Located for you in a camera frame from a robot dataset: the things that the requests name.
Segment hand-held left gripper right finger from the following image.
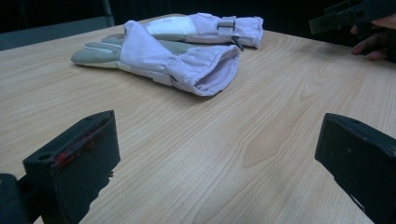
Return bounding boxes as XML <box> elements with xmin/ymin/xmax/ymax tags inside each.
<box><xmin>315</xmin><ymin>113</ymin><xmax>396</xmax><ymax>224</ymax></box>

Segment white metal desk frame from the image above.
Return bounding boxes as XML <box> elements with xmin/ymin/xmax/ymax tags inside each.
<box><xmin>101</xmin><ymin>0</ymin><xmax>116</xmax><ymax>27</ymax></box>

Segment lilac glove with grey palm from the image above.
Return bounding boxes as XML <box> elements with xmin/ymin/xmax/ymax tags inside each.
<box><xmin>70</xmin><ymin>20</ymin><xmax>241</xmax><ymax>97</ymax></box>

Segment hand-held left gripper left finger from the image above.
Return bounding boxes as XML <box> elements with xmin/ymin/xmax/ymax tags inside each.
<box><xmin>22</xmin><ymin>110</ymin><xmax>121</xmax><ymax>224</ymax></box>

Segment lilac glove with strap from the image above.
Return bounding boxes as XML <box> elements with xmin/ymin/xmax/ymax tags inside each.
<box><xmin>102</xmin><ymin>12</ymin><xmax>264</xmax><ymax>52</ymax></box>

